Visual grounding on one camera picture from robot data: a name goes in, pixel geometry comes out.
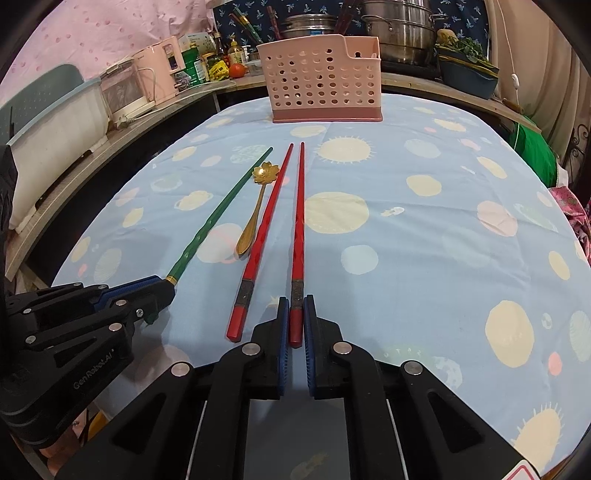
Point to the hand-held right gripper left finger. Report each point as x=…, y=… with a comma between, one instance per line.
x=282, y=350

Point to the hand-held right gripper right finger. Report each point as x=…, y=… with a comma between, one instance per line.
x=308, y=350

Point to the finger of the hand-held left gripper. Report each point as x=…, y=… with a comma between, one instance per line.
x=147, y=304
x=127, y=293

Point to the green chopstick gold band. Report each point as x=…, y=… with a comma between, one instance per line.
x=244, y=23
x=217, y=217

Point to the red chopstick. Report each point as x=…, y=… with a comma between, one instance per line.
x=299, y=221
x=263, y=230

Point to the gold flower spoon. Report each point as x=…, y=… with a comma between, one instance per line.
x=251, y=226

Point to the pink perforated utensil holder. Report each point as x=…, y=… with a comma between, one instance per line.
x=323, y=81

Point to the person's left hand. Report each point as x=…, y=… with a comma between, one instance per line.
x=67, y=443

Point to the person's yellow pants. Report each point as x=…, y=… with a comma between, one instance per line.
x=98, y=423

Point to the white tub teal rim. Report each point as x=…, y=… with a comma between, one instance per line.
x=55, y=138

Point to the white power strip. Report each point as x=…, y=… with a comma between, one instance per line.
x=124, y=122

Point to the clear white kitchen appliance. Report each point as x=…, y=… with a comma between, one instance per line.
x=127, y=92

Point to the pink kitchen appliance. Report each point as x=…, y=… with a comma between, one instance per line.
x=159, y=71

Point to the yellow snack package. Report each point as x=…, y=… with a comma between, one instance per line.
x=218, y=71

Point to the red tomato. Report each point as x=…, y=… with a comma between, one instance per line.
x=237, y=70

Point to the clear lidded food container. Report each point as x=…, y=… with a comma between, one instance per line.
x=254, y=67

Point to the white green carton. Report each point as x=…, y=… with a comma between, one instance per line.
x=194, y=42

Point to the pink patterned cloth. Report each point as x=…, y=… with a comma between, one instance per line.
x=92, y=32

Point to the yellow oil bottle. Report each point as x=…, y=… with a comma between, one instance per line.
x=236, y=53

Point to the dark sauce bottle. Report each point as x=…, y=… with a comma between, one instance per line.
x=219, y=45

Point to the pink floral cloth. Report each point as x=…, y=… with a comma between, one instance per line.
x=575, y=217

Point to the green bag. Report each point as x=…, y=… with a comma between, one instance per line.
x=535, y=147

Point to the blue basin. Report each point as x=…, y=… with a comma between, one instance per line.
x=466, y=78

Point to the steel rice cooker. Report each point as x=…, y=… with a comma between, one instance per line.
x=309, y=26

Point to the stacked steel steamer pot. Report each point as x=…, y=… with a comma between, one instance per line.
x=401, y=32

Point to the dark metal chair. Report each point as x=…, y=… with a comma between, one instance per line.
x=577, y=152

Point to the leafy green vegetables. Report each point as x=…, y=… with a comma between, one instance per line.
x=466, y=50

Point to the brown ginger root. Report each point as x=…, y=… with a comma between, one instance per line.
x=446, y=37

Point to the navy patterned cloth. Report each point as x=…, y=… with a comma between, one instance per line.
x=461, y=18

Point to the beige curtain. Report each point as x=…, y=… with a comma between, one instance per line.
x=521, y=37

